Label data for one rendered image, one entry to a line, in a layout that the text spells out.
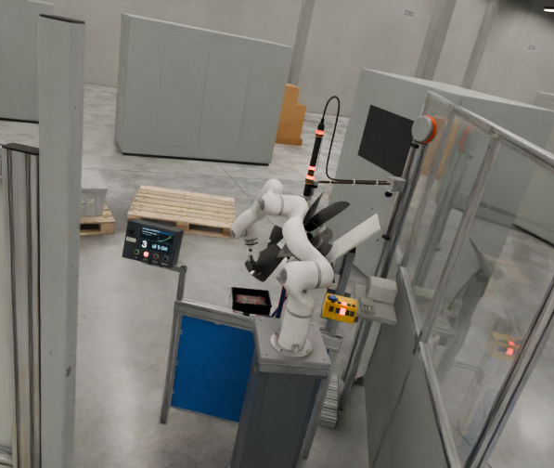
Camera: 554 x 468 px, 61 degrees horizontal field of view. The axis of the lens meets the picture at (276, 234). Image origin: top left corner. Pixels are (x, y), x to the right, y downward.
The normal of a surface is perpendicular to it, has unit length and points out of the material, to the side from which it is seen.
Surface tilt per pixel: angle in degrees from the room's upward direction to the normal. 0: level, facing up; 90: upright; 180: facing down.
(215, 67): 90
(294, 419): 90
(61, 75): 90
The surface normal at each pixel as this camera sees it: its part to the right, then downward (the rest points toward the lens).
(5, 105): 0.37, 0.43
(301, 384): 0.12, 0.41
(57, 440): -0.13, 0.36
